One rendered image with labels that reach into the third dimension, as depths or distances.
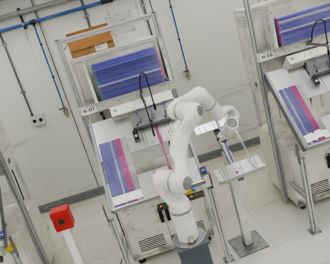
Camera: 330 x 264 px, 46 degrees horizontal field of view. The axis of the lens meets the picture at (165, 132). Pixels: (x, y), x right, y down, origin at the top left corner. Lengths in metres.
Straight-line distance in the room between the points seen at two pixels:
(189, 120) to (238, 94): 2.76
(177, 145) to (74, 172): 2.85
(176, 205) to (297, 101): 1.45
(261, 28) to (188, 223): 1.83
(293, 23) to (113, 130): 1.60
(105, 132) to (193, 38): 1.96
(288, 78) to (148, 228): 1.64
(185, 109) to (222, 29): 2.64
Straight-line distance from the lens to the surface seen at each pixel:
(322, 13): 3.36
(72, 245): 3.08
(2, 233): 2.95
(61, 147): 4.68
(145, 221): 3.19
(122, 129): 2.97
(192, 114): 2.04
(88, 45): 3.26
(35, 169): 4.81
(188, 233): 2.17
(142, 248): 3.31
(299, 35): 3.28
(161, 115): 2.92
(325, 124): 3.10
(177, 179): 1.99
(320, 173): 3.49
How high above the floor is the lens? 1.95
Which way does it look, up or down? 18 degrees down
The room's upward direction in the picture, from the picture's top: 16 degrees counter-clockwise
